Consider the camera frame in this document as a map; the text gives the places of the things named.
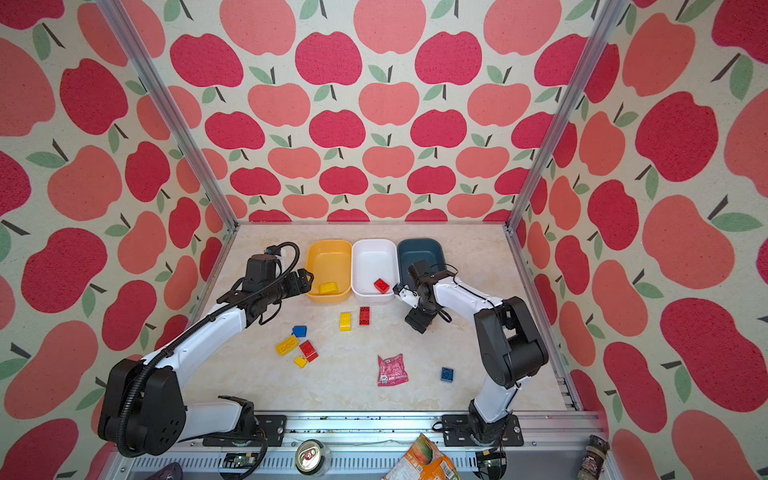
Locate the yellow rounded lego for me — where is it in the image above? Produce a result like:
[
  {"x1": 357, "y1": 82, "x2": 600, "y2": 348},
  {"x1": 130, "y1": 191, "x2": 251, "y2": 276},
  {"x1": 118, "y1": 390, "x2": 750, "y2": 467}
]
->
[
  {"x1": 339, "y1": 312, "x2": 352, "y2": 332},
  {"x1": 318, "y1": 282, "x2": 339, "y2": 296}
]

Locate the dark blue square lego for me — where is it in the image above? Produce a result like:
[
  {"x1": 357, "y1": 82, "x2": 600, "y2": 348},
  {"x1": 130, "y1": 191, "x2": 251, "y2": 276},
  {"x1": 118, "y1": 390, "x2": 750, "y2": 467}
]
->
[{"x1": 440, "y1": 367, "x2": 454, "y2": 383}]

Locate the right aluminium post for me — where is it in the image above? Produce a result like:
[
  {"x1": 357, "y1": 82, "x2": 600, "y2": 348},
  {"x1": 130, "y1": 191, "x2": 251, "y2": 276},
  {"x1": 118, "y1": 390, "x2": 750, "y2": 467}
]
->
[{"x1": 504, "y1": 0, "x2": 629, "y2": 238}]

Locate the green circuit board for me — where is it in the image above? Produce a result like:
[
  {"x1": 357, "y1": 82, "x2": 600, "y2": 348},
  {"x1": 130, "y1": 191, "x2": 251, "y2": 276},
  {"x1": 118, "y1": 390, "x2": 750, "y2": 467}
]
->
[{"x1": 222, "y1": 453, "x2": 256, "y2": 469}]

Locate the dark glass jar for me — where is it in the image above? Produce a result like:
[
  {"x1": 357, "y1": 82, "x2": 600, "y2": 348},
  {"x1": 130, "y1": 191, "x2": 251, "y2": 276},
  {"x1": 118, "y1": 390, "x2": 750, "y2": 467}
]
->
[{"x1": 577, "y1": 435, "x2": 610, "y2": 480}]

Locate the dark purple object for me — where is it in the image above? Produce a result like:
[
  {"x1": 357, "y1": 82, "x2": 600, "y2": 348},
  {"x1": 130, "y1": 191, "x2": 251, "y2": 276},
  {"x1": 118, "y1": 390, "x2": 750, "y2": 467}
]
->
[{"x1": 144, "y1": 462, "x2": 184, "y2": 480}]

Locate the yellow plastic bin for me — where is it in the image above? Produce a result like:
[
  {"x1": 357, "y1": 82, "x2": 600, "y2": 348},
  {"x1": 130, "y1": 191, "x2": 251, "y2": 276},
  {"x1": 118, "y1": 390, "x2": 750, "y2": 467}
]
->
[{"x1": 306, "y1": 239, "x2": 352, "y2": 304}]

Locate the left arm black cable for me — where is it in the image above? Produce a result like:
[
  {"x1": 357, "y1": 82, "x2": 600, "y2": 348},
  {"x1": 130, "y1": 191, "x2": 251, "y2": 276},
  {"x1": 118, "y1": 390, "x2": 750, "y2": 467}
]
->
[{"x1": 115, "y1": 241, "x2": 301, "y2": 480}]

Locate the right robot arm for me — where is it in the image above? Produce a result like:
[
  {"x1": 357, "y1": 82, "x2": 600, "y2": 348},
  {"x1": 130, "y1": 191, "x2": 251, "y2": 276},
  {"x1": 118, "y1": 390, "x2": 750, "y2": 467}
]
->
[{"x1": 393, "y1": 260, "x2": 549, "y2": 446}]

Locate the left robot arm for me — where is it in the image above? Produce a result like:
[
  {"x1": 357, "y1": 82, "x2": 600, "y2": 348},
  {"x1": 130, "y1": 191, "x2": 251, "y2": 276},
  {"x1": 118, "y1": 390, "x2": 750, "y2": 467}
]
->
[{"x1": 97, "y1": 269, "x2": 314, "y2": 458}]

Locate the yellow long lego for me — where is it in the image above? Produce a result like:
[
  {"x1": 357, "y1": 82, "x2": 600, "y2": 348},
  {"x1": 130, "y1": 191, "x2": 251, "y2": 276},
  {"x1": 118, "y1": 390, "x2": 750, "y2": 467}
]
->
[{"x1": 275, "y1": 335, "x2": 299, "y2": 356}]

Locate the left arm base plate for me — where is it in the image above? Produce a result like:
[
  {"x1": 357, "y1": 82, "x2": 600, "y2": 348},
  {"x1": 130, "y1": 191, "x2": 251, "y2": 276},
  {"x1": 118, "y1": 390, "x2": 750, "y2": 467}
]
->
[{"x1": 203, "y1": 413, "x2": 287, "y2": 448}]

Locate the orange snack bag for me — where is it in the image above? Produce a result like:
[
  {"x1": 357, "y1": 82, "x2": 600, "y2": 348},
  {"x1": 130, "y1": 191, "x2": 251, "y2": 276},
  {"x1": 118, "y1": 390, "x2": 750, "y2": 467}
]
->
[{"x1": 384, "y1": 434, "x2": 460, "y2": 480}]

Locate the left aluminium post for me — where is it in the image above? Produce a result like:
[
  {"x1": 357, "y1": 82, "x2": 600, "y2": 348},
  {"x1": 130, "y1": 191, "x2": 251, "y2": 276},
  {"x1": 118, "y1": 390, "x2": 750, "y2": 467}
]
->
[{"x1": 96, "y1": 0, "x2": 239, "y2": 233}]

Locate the pink snack packet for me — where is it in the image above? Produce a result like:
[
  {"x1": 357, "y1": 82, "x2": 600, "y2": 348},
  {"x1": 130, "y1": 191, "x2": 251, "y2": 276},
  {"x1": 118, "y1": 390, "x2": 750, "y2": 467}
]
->
[{"x1": 377, "y1": 354, "x2": 409, "y2": 387}]

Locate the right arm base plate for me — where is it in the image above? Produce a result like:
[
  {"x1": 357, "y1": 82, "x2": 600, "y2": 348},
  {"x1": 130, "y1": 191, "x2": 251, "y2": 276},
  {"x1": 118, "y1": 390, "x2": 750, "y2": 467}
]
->
[{"x1": 433, "y1": 414, "x2": 525, "y2": 448}]

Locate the red long lego centre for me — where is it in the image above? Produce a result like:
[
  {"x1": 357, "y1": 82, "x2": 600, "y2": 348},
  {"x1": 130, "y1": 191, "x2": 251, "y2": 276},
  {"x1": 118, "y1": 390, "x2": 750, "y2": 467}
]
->
[{"x1": 359, "y1": 306, "x2": 370, "y2": 326}]

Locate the dark teal plastic bin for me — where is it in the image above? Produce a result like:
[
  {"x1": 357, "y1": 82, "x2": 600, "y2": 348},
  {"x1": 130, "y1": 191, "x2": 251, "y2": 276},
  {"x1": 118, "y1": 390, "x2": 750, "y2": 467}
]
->
[{"x1": 397, "y1": 238, "x2": 445, "y2": 289}]

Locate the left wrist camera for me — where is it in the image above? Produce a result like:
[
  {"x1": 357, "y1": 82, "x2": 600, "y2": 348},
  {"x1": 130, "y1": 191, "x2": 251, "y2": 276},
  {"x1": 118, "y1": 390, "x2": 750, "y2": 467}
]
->
[{"x1": 242, "y1": 245, "x2": 282, "y2": 293}]

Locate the white plastic bin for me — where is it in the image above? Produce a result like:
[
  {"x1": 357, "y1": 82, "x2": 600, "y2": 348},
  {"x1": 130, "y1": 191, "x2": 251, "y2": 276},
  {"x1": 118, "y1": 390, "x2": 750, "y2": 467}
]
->
[{"x1": 351, "y1": 239, "x2": 400, "y2": 303}]

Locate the aluminium post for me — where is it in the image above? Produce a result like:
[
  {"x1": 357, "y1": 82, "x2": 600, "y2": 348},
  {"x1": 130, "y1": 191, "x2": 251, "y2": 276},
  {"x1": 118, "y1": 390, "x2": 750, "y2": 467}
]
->
[
  {"x1": 504, "y1": 0, "x2": 629, "y2": 238},
  {"x1": 96, "y1": 0, "x2": 239, "y2": 233}
]

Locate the aluminium front rail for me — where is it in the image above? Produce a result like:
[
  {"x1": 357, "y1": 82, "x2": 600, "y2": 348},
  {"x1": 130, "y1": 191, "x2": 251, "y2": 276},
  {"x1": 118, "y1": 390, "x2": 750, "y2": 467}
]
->
[{"x1": 99, "y1": 411, "x2": 605, "y2": 479}]

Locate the soda can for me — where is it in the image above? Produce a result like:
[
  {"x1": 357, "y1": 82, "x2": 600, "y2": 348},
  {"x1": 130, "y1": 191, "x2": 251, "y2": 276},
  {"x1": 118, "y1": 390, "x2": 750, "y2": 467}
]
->
[{"x1": 294, "y1": 439, "x2": 331, "y2": 476}]

